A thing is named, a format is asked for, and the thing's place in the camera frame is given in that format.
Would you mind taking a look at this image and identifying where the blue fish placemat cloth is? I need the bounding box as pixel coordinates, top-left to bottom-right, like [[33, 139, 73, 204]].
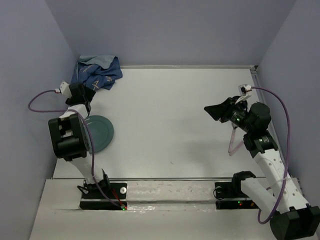
[[70, 55, 123, 91]]

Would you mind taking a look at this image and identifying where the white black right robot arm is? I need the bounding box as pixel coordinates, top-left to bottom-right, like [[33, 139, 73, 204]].
[[204, 96, 320, 240]]

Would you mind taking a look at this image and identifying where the purple camera cable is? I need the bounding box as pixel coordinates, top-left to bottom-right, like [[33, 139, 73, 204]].
[[27, 89, 125, 210], [251, 86, 292, 224]]

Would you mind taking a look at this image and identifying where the white foam strip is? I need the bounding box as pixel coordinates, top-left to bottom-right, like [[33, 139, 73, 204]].
[[126, 180, 216, 203]]

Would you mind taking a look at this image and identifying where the pink handled steel fork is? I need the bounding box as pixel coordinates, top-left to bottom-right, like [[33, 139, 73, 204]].
[[228, 127, 244, 156]]

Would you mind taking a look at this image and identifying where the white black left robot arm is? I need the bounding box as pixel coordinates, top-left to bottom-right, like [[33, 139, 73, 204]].
[[48, 81, 111, 198]]

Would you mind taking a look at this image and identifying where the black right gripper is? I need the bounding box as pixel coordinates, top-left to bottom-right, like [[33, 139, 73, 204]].
[[203, 97, 253, 133]]

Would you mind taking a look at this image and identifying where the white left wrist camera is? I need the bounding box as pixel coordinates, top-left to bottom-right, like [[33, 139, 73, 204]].
[[54, 81, 72, 98]]

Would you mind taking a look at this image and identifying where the teal ceramic plate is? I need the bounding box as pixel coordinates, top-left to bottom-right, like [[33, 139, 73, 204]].
[[85, 115, 115, 154]]

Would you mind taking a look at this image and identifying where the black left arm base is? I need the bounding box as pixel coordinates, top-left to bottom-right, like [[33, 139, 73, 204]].
[[77, 181, 128, 211]]

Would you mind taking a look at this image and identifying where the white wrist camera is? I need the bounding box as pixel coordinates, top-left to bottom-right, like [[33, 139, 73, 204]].
[[238, 84, 252, 98], [54, 81, 72, 98]]

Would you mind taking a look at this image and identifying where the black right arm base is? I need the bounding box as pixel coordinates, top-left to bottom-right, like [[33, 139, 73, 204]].
[[212, 181, 258, 210]]

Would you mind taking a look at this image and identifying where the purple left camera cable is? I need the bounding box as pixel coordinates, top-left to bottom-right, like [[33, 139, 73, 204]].
[[27, 89, 125, 210]]

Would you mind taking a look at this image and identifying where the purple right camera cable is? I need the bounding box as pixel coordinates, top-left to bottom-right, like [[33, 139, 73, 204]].
[[251, 86, 292, 224]]

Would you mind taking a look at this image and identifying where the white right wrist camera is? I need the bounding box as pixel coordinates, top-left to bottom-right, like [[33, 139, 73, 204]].
[[238, 84, 252, 98]]

